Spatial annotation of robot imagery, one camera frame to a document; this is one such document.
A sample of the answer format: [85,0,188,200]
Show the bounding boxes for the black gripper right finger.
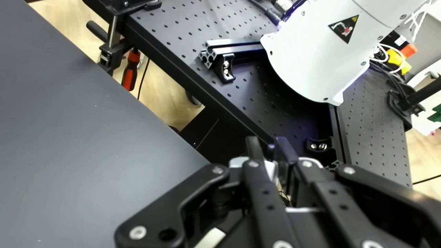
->
[275,135,441,248]

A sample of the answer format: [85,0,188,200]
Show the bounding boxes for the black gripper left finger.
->
[114,135,301,248]

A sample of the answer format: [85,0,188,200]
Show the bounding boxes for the black perforated breadboard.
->
[82,0,415,190]

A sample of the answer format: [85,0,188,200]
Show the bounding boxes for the black table clamp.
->
[86,0,163,77]

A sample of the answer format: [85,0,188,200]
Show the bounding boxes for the black mounting bracket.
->
[386,74,441,132]

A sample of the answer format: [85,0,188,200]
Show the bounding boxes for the black corner bracket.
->
[216,52,239,86]

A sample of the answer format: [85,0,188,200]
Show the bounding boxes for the yellow cable connector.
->
[377,43,414,77]

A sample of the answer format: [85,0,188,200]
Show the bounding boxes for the black aluminium extrusion rail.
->
[199,37,268,70]

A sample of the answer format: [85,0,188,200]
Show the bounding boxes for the red handled screwdriver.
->
[121,47,143,92]

